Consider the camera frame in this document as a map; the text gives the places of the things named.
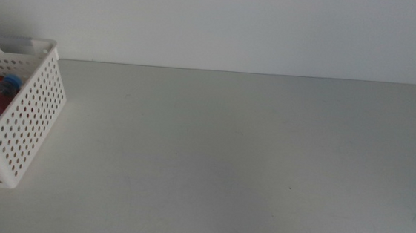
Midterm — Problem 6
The white perforated plastic basket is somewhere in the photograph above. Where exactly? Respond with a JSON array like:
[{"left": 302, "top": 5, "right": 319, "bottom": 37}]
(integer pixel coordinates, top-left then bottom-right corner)
[{"left": 0, "top": 34, "right": 72, "bottom": 193}]

